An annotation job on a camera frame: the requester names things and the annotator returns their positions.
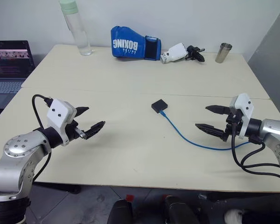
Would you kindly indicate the clear bottle with green lid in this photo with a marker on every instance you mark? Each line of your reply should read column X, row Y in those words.
column 80, row 32

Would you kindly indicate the spare white and black gripper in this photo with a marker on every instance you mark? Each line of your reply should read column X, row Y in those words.
column 177, row 53

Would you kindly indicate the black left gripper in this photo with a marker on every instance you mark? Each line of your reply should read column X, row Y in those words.
column 72, row 133

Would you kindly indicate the small black box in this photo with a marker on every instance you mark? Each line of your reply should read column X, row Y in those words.
column 159, row 106

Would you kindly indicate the open laptop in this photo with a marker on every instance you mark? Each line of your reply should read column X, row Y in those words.
column 9, row 63

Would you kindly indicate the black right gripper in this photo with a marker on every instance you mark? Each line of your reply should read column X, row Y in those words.
column 233, row 123

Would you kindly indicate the small red cap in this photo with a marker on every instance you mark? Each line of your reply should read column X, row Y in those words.
column 129, row 198

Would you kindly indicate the white crumpled object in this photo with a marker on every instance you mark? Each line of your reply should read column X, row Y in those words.
column 233, row 215

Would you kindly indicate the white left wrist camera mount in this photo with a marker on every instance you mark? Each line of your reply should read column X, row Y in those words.
column 58, row 112

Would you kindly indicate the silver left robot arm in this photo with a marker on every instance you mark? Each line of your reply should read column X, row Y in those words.
column 12, row 161

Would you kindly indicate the steel cup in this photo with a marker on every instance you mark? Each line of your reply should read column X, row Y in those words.
column 222, row 53

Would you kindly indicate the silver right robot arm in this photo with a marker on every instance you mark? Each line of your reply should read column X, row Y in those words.
column 274, row 133

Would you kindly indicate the dark rounded shape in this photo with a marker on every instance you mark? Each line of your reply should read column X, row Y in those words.
column 180, row 211
column 121, row 212

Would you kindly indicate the blue boxing glove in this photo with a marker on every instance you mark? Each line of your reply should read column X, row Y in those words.
column 127, row 44

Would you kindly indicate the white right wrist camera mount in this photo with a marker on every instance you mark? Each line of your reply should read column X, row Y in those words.
column 245, row 105

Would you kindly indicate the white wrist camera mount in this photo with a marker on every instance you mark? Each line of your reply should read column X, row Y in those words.
column 245, row 105
column 58, row 112

